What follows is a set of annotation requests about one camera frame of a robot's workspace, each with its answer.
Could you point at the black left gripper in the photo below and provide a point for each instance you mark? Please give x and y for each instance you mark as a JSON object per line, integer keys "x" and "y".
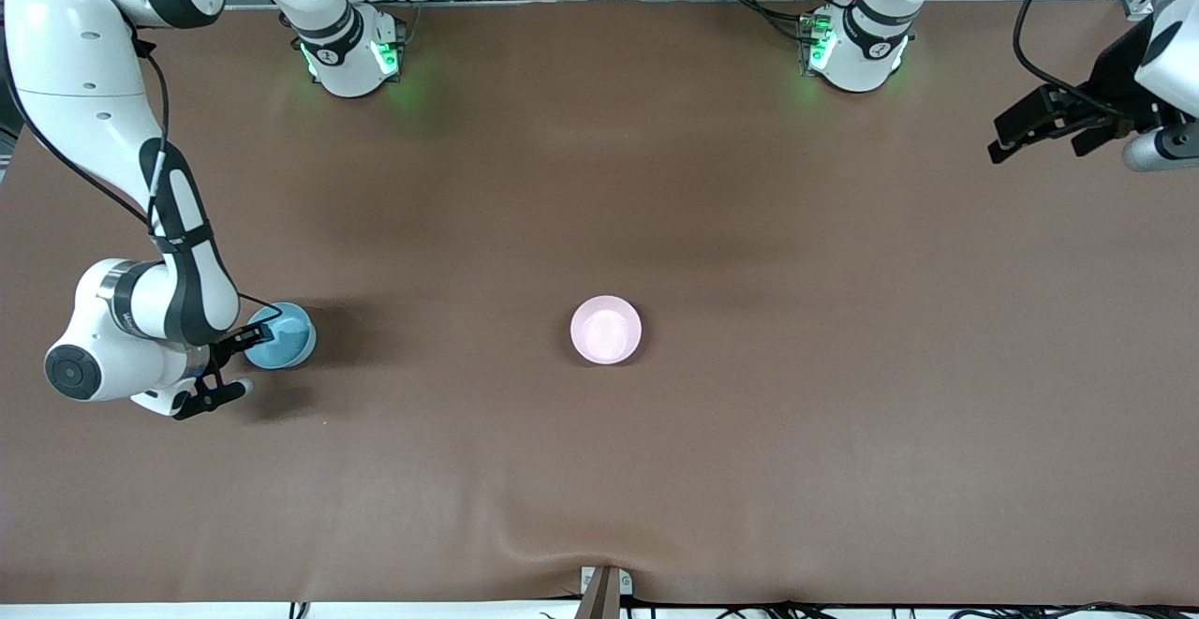
{"x": 1117, "y": 76}

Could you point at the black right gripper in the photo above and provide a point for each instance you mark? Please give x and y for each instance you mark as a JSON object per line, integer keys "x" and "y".
{"x": 231, "y": 345}

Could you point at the blue bowl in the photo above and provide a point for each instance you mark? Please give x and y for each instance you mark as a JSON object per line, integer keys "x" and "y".
{"x": 290, "y": 347}

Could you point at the pink bowl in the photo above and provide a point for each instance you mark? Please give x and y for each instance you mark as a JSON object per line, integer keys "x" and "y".
{"x": 606, "y": 331}

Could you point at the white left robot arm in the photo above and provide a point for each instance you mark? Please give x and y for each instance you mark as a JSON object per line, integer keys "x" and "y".
{"x": 862, "y": 48}

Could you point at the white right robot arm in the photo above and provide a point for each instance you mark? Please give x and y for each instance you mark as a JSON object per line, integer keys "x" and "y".
{"x": 84, "y": 76}

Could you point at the brown table cloth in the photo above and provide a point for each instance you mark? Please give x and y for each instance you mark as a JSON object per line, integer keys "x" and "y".
{"x": 599, "y": 179}

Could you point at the metal bracket with bar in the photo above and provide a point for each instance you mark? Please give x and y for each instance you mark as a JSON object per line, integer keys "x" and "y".
{"x": 604, "y": 591}

